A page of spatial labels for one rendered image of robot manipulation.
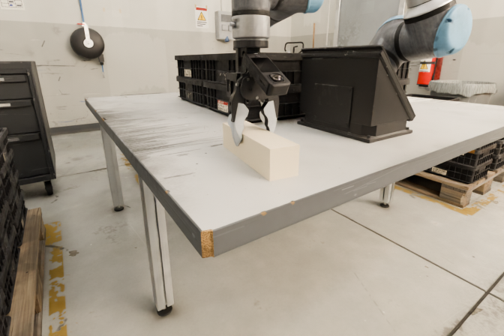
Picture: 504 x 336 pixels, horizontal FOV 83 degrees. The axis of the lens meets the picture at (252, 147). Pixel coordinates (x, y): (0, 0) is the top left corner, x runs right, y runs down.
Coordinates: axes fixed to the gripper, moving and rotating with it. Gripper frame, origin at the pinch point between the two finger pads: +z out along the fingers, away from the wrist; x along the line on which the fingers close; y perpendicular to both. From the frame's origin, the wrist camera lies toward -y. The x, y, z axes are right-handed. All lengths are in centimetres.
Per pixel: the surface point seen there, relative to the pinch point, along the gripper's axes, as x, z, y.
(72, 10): 60, -73, 376
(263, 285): -20, 74, 33
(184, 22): -78, -69, 396
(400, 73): -94, -11, 40
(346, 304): -45, 74, 11
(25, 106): 77, 11, 168
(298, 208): 2.3, 5.7, -20.2
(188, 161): 13.6, 4.3, 4.5
